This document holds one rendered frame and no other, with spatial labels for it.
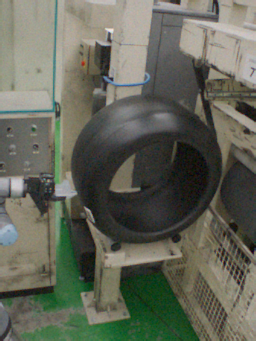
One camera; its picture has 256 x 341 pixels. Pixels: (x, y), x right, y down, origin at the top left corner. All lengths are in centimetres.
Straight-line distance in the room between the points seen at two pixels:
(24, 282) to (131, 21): 168
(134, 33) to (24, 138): 78
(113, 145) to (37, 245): 114
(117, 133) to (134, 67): 43
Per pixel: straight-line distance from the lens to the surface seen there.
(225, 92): 152
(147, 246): 170
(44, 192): 137
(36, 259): 229
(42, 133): 190
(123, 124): 125
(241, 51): 123
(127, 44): 156
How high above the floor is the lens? 189
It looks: 28 degrees down
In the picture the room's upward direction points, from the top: 7 degrees clockwise
